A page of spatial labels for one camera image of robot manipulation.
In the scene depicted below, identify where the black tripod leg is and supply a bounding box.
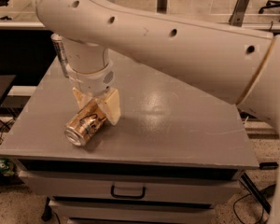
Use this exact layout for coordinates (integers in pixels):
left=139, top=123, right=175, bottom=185
left=241, top=174, right=271, bottom=214

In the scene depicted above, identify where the black floor cable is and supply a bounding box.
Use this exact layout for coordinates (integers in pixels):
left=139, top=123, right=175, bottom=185
left=232, top=192, right=272, bottom=224

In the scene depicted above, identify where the green snack bag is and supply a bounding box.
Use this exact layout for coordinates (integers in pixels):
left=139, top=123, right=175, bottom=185
left=0, top=158, right=15, bottom=176

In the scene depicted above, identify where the grey drawer cabinet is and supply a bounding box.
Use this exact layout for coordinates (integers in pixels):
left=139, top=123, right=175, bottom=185
left=0, top=54, right=258, bottom=224

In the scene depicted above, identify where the right metal railing bracket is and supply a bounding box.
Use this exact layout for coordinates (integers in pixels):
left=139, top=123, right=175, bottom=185
left=229, top=0, right=250, bottom=27

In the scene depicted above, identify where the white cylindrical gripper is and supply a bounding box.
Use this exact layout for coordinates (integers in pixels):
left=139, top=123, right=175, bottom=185
left=66, top=62, right=120, bottom=125

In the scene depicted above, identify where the silver blue energy drink can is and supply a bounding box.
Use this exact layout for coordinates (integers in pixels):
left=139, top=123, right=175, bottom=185
left=50, top=34, right=68, bottom=77

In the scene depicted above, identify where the black drawer handle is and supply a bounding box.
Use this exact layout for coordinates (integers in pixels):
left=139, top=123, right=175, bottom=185
left=110, top=185, right=147, bottom=200

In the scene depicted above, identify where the orange gold soda can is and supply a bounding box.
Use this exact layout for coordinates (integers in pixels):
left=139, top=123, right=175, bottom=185
left=64, top=100, right=106, bottom=147

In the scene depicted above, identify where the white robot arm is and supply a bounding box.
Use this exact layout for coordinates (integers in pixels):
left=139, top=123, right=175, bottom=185
left=33, top=0, right=280, bottom=224

